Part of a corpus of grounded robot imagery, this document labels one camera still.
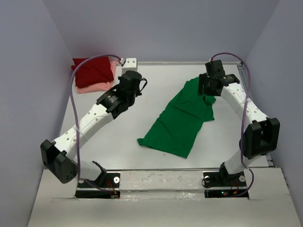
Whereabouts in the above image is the folded dark red t-shirt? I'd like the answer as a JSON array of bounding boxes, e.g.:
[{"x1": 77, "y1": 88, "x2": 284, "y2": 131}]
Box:
[{"x1": 75, "y1": 57, "x2": 114, "y2": 88}]

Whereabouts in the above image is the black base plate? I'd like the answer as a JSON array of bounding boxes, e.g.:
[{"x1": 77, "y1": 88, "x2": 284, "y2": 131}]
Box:
[
  {"x1": 75, "y1": 171, "x2": 121, "y2": 199},
  {"x1": 201, "y1": 171, "x2": 249, "y2": 198}
]

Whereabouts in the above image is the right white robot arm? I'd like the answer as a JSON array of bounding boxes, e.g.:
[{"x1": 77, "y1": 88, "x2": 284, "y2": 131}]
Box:
[{"x1": 198, "y1": 60, "x2": 280, "y2": 185}]

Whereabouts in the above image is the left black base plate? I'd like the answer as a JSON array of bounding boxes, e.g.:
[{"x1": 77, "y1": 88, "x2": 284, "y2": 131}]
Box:
[{"x1": 75, "y1": 171, "x2": 121, "y2": 199}]

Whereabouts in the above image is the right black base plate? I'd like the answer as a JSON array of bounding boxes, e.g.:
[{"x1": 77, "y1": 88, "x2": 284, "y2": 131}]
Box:
[{"x1": 201, "y1": 171, "x2": 249, "y2": 198}]

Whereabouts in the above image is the folded pink t-shirt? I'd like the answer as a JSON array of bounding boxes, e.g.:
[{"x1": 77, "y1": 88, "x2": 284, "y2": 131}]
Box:
[{"x1": 76, "y1": 61, "x2": 117, "y2": 94}]

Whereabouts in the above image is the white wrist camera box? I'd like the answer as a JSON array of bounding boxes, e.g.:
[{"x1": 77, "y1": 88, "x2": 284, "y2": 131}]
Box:
[{"x1": 121, "y1": 58, "x2": 138, "y2": 74}]

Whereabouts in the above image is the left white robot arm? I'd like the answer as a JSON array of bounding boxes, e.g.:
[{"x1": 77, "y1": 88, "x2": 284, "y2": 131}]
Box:
[{"x1": 40, "y1": 70, "x2": 147, "y2": 187}]

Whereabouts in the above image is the green t-shirt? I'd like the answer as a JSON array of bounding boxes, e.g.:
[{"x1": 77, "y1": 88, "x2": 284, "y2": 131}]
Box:
[{"x1": 137, "y1": 77, "x2": 216, "y2": 158}]

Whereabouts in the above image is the white front cover board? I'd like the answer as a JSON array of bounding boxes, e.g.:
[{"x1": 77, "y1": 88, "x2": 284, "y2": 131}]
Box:
[{"x1": 29, "y1": 168, "x2": 300, "y2": 227}]

